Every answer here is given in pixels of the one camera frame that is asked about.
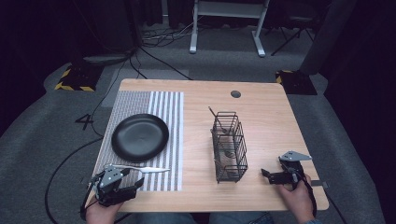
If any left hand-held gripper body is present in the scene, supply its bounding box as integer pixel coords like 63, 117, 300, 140
90, 164, 138, 208

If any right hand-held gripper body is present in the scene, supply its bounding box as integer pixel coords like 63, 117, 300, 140
267, 150, 313, 191

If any silver table knife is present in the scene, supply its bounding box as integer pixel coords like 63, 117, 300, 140
105, 163, 171, 175

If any black wire cutlery basket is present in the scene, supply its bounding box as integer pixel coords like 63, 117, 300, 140
210, 111, 249, 184

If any person's right hand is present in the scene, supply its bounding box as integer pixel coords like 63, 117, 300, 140
277, 173, 316, 224

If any person's left hand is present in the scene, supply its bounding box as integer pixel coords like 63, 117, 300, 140
85, 199, 124, 224

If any grey table edge tab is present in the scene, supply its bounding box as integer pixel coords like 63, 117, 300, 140
310, 180, 330, 189

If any black round plate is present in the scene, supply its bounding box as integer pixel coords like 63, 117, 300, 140
110, 113, 170, 163

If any grey white striped placemat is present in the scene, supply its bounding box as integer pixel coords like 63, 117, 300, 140
92, 90, 185, 192

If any dark metal utensil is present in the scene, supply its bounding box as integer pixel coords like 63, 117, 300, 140
207, 106, 229, 135

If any black yellow striped floor base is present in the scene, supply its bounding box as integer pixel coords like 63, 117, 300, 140
275, 69, 318, 96
53, 63, 105, 92

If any black tripod stand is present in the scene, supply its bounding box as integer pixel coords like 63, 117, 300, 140
270, 13, 316, 57

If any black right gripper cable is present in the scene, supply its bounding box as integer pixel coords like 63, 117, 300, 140
289, 167, 348, 224

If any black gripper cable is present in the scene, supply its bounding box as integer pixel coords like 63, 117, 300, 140
289, 167, 348, 224
44, 135, 105, 224

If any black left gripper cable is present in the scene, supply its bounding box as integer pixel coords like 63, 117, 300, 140
44, 135, 105, 224

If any black floor cable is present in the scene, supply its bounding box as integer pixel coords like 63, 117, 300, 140
128, 46, 194, 81

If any bundle of floor cables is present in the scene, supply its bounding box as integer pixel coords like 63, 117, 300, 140
141, 18, 200, 49

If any white desk frame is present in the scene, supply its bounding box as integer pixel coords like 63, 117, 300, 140
189, 0, 271, 58

